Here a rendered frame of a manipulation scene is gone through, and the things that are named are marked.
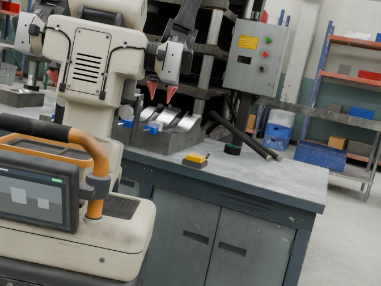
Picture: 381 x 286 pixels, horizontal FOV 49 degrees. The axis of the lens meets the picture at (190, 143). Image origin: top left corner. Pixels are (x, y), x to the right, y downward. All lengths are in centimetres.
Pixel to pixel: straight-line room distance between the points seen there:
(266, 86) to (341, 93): 581
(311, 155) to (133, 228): 451
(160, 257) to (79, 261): 87
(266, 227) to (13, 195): 100
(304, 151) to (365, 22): 359
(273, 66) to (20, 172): 181
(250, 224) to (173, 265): 38
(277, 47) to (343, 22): 590
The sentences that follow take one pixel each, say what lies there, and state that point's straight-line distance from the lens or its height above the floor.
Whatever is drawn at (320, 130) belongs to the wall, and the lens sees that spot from 826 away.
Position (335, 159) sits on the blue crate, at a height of 39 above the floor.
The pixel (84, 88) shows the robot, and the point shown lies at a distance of 121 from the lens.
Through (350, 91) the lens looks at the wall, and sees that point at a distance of 821.
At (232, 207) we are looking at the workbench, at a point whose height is 68.
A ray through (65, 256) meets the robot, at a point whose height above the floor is 73.
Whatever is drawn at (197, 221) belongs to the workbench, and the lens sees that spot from 170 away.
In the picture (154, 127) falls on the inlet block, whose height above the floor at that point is 90.
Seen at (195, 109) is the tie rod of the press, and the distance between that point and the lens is 241.
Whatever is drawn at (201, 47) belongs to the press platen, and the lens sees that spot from 241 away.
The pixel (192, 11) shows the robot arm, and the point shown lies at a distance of 141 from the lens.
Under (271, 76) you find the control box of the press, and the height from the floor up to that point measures 119.
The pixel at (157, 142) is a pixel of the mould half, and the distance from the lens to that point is 170.
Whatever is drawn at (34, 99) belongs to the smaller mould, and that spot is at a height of 84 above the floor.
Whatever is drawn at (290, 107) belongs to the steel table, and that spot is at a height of 89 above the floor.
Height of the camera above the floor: 118
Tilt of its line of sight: 11 degrees down
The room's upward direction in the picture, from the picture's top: 11 degrees clockwise
